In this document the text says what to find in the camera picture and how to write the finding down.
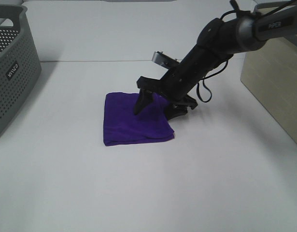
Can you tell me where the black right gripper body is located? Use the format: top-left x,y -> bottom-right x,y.
137,60 -> 215,109

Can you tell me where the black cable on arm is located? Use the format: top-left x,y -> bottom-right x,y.
195,0 -> 260,103

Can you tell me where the beige basket with grey rim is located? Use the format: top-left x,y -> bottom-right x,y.
240,2 -> 297,147

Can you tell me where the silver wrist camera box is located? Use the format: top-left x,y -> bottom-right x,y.
152,51 -> 179,69

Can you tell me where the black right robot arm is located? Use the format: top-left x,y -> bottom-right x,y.
133,0 -> 297,119

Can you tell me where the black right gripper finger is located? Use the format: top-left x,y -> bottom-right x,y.
133,88 -> 154,115
163,98 -> 188,120

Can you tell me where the purple towel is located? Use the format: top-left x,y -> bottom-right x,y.
103,92 -> 174,146

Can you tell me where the grey perforated plastic basket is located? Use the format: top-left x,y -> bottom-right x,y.
0,4 -> 42,136

